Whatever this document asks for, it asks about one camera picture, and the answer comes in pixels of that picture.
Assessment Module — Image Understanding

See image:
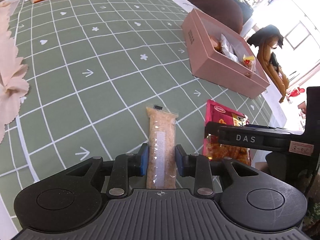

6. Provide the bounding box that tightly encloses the red spicy snack packet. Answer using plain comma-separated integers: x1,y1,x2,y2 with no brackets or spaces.
203,100,251,165

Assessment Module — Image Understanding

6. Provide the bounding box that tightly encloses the clear rice cracker bar packet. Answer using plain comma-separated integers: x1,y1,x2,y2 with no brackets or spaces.
146,105,178,189

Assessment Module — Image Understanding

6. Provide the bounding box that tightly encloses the yellow red biscuit packet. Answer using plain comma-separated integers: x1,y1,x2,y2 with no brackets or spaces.
242,55,256,72

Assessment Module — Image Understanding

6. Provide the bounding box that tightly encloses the white snack packet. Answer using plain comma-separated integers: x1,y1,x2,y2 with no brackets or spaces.
220,34,240,63

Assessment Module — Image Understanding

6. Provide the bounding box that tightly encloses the green grid tablecloth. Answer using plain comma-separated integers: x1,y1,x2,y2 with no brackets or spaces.
1,0,284,239

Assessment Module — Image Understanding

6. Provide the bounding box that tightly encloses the pink cardboard box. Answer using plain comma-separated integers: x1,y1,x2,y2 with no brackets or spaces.
182,9,270,99

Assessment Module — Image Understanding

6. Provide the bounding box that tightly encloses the tan chair with dark clothes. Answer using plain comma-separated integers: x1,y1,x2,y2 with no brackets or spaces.
247,25,289,103

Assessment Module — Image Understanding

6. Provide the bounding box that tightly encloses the pink lace doily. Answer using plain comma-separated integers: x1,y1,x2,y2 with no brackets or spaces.
1,0,29,139

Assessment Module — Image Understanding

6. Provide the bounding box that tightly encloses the brown upholstered chair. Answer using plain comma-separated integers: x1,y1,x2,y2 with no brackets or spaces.
188,0,243,34

